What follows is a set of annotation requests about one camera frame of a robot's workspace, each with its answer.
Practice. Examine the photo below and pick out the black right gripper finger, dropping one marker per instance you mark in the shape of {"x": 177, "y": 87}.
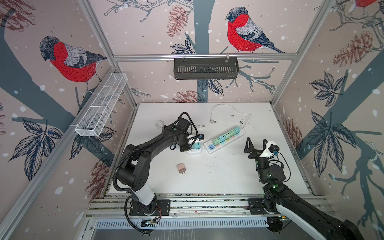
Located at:
{"x": 265, "y": 142}
{"x": 249, "y": 147}

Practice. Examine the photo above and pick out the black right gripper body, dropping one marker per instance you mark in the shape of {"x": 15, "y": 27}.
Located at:
{"x": 257, "y": 156}

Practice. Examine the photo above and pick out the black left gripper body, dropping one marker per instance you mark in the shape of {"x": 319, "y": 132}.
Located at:
{"x": 184, "y": 146}

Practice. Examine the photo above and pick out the teal charger plug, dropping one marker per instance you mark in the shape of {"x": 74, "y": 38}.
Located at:
{"x": 222, "y": 138}
{"x": 237, "y": 130}
{"x": 198, "y": 146}

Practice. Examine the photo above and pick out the pink USB charger plug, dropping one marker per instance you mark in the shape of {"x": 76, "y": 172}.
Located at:
{"x": 181, "y": 168}

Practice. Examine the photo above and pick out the green charger plug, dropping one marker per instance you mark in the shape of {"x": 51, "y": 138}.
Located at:
{"x": 232, "y": 132}
{"x": 216, "y": 141}
{"x": 227, "y": 135}

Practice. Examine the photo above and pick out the white multicolour power strip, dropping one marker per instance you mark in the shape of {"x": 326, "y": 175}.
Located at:
{"x": 209, "y": 146}

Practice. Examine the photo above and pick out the teal charger plug bottom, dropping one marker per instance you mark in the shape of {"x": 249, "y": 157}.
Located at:
{"x": 222, "y": 138}

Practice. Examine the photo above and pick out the white square power socket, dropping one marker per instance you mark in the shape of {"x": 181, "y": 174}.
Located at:
{"x": 200, "y": 128}

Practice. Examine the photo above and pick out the blue square power socket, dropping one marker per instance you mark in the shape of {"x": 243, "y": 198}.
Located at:
{"x": 160, "y": 124}

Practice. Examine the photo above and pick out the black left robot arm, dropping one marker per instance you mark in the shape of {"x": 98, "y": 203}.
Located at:
{"x": 132, "y": 172}

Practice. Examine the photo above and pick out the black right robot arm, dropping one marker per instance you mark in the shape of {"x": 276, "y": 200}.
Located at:
{"x": 279, "y": 198}

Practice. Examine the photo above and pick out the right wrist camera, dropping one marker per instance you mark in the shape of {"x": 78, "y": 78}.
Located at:
{"x": 273, "y": 148}

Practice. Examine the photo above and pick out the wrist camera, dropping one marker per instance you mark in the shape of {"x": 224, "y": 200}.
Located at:
{"x": 273, "y": 148}
{"x": 200, "y": 138}

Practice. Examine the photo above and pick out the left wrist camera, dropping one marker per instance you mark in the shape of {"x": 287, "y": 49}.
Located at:
{"x": 200, "y": 138}

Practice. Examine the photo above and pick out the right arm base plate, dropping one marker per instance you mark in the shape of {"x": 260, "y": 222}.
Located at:
{"x": 257, "y": 207}

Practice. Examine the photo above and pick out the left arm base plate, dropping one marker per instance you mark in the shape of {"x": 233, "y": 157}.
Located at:
{"x": 155, "y": 208}

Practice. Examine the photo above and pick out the black wire wall basket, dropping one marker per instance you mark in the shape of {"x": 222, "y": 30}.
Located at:
{"x": 206, "y": 68}

